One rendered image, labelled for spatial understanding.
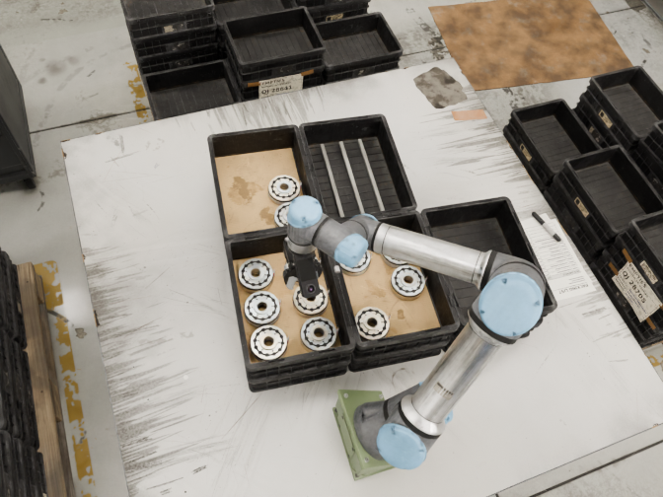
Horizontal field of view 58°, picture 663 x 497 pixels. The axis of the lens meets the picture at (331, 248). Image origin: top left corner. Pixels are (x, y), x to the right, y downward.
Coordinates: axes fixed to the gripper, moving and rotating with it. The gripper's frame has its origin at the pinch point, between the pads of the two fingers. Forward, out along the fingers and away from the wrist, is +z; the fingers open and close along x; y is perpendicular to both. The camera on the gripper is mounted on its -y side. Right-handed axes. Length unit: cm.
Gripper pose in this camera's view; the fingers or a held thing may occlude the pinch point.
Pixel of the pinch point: (301, 286)
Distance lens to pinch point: 162.0
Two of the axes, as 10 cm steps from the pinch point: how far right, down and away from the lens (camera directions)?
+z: -0.8, 5.0, 8.6
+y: -2.8, -8.4, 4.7
